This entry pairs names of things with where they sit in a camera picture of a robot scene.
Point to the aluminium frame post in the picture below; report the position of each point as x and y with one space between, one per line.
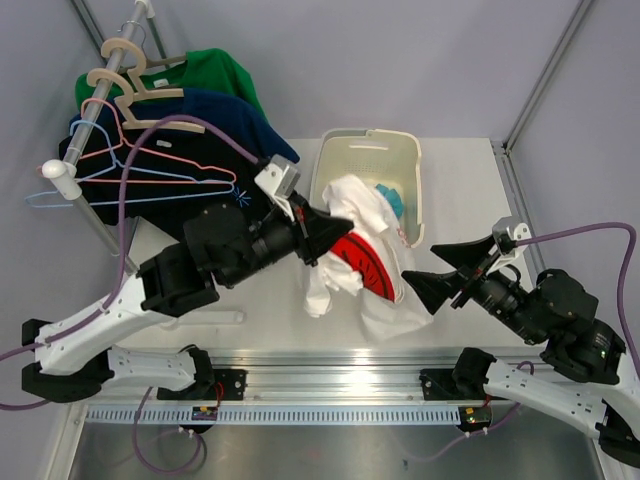
141 23
550 69

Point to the blue wire hanger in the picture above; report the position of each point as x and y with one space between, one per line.
116 166

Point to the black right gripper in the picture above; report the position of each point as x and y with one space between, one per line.
434 287

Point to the green t shirt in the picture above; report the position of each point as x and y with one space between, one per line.
211 69

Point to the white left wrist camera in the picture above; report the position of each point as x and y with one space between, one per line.
277 180

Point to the light blue t shirt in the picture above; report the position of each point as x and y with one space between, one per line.
394 199

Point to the beige wooden hanger middle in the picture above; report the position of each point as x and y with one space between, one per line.
132 92

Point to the navy blue t shirt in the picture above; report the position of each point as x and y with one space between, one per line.
232 115

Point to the white slotted cable duct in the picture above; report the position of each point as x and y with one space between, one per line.
277 415

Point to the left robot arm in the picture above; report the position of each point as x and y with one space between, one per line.
77 358

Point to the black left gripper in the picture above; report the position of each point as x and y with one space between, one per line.
315 232

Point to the aluminium frame post right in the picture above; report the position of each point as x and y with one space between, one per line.
550 69

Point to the pink wire hanger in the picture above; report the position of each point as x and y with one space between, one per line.
123 141

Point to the aluminium frame post left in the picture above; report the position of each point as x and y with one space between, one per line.
141 23

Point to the black t shirt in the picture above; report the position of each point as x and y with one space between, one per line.
169 216

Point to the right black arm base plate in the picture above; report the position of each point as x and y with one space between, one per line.
447 385

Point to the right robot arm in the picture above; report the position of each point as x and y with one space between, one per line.
557 314

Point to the beige wooden hanger front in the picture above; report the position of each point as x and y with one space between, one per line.
131 122

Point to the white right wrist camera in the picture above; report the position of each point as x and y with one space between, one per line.
507 232

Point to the beige wooden hanger rear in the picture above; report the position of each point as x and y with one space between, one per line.
142 62

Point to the beige wooden hanger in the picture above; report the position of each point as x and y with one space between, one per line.
131 122
132 92
142 62

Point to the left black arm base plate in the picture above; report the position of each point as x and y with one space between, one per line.
229 385

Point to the grey metal clothes rail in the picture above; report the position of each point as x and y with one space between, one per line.
59 172

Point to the white red print t shirt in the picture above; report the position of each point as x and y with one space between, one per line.
367 263

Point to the aluminium mounting rail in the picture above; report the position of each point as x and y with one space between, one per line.
334 377

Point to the cream plastic laundry basket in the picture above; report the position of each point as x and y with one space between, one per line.
376 156

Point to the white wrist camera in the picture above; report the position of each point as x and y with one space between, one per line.
507 232
277 180

